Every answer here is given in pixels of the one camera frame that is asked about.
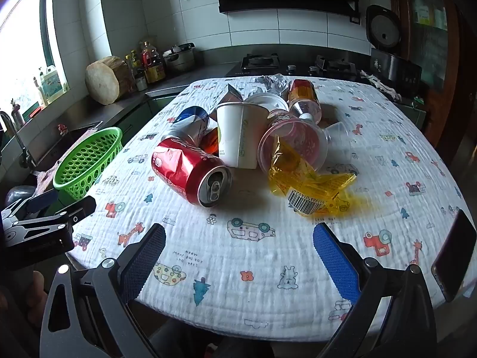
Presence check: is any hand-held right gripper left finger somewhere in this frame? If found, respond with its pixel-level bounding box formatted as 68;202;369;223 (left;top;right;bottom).
39;223;167;358

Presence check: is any printed white tablecloth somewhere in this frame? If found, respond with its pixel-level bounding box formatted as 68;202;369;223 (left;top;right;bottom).
65;76;476;344

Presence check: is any stainless steel pot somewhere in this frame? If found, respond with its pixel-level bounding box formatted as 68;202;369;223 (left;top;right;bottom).
162;43;196;75

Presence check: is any person's left hand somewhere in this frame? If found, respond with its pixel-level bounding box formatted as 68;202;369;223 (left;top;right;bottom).
28;270;50;329

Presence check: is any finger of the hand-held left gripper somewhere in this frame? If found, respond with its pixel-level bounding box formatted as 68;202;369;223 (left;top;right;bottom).
0;188;59;225
7;195;97;234

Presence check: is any yellow plastic wrapper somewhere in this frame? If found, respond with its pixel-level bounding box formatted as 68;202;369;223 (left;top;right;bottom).
267;136;360;217

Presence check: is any white rag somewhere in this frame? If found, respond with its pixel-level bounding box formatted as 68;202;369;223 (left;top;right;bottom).
360;70;403;101

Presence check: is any green red box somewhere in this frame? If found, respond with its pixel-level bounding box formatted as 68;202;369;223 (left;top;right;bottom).
22;104;47;120

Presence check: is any pink printed clear plastic cup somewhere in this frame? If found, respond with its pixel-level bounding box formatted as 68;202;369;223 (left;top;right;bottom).
257;109;330;175

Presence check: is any silver foil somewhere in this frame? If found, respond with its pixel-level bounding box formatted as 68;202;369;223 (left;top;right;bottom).
249;75;290;98

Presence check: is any white paper cup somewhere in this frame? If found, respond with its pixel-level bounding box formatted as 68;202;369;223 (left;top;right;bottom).
215;101;270;169

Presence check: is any crushed red soda can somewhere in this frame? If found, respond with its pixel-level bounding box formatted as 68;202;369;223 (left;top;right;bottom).
151;137;232;208

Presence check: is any white detergent jug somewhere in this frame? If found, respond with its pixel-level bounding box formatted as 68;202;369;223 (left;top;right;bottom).
39;64;69;103

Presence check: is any green plastic basket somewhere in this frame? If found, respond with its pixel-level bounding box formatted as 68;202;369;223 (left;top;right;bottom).
53;127;123;202

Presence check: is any black wok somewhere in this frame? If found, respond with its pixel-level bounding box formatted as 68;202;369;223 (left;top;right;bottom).
4;186;36;206

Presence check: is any blue soda can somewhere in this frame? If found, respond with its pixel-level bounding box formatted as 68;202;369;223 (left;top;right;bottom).
161;106;211;146

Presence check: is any metal cup with plant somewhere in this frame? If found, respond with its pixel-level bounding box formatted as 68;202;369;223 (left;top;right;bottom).
10;99;25;124

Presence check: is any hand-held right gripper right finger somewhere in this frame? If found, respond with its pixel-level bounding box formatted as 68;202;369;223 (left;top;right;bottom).
312;222;437;358

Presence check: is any black gas stove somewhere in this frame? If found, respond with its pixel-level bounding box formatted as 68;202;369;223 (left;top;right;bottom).
225;53;360;83

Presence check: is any yellow cap seasoning bottle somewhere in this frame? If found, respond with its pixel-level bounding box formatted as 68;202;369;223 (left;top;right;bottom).
125;54;141;80

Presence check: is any orange drink can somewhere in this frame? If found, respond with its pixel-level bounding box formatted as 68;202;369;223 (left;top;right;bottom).
199;127;220;155

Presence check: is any green kitchen cabinet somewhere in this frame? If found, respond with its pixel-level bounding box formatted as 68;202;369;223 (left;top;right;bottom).
112;93;179;138

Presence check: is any red yellow label plastic bottle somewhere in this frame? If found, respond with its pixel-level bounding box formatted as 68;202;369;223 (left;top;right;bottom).
288;78;323;125

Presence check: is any steel kitchen sink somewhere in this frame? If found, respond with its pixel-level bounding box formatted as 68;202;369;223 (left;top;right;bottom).
33;121;103;172

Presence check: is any black rice cooker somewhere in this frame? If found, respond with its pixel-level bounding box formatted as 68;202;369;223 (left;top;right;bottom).
365;4;423;94

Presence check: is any wooden glass cabinet door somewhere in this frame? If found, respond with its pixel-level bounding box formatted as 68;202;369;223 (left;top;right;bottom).
385;0;477;150

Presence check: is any grey paper carton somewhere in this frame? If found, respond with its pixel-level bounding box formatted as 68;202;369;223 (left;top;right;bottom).
214;84;244;110

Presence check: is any window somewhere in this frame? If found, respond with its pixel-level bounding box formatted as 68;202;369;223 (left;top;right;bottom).
0;0;66;120

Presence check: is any small clear plastic cup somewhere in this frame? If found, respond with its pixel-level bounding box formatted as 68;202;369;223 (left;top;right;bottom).
324;121;353;153

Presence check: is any round wooden chopping block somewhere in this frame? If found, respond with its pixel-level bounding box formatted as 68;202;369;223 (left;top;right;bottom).
85;56;135;106

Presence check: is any black smartphone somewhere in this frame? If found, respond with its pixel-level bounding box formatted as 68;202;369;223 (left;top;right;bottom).
431;209;477;303

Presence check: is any metal kitchen faucet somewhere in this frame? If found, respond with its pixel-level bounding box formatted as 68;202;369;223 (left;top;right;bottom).
0;111;36;168

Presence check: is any brown dish cloth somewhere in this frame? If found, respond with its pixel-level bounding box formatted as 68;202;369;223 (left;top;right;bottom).
35;127;98;196

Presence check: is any white squeeze bottle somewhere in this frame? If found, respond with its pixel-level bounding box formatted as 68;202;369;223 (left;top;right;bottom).
35;78;48;107

